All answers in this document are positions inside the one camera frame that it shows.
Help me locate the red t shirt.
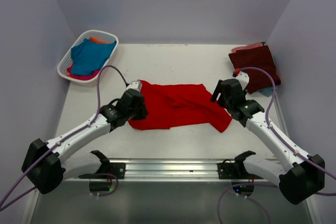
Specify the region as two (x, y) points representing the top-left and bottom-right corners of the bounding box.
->
(129, 80), (232, 133)

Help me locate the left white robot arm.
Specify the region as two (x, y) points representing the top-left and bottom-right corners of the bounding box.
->
(22, 88), (148, 194)

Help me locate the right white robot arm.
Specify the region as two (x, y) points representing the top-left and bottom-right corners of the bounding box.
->
(211, 78), (325, 205)

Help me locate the folded light blue t shirt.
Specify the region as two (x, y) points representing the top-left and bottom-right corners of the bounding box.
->
(258, 86), (278, 97)

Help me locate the folded maroon t shirt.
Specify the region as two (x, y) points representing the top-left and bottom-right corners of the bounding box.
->
(229, 46), (281, 94)

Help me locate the magenta t shirt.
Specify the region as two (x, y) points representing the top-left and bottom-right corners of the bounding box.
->
(67, 66), (100, 81)

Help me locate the folded pink t shirt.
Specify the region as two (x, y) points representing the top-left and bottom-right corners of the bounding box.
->
(231, 42), (264, 53)

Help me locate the orange t shirt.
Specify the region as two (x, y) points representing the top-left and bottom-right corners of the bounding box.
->
(89, 37), (108, 45)

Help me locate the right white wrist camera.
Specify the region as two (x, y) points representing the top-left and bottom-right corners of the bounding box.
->
(233, 68), (249, 90)

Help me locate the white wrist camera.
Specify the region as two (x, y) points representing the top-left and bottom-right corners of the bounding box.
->
(233, 68), (249, 90)
(126, 80), (142, 92)

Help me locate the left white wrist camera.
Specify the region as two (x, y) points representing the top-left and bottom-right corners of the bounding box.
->
(126, 80), (142, 92)

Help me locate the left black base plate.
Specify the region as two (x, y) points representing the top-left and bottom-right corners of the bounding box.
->
(79, 162), (126, 179)

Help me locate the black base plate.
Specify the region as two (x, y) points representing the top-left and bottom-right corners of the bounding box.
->
(217, 159), (262, 180)
(79, 162), (126, 179)

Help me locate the aluminium mounting rail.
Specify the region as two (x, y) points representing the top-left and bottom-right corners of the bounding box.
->
(34, 158), (279, 182)

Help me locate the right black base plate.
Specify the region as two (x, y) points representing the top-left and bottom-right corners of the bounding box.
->
(217, 159), (262, 180)

